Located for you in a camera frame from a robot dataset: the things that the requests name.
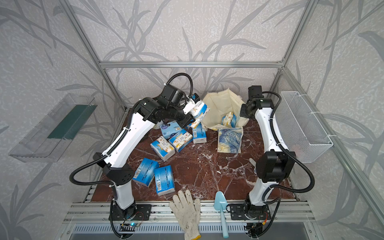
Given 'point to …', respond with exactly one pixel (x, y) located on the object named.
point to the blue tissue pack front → (164, 180)
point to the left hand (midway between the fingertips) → (193, 117)
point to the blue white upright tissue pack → (199, 134)
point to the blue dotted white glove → (253, 162)
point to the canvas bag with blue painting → (225, 111)
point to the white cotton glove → (187, 214)
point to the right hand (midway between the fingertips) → (246, 112)
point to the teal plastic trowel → (220, 203)
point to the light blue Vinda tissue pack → (167, 131)
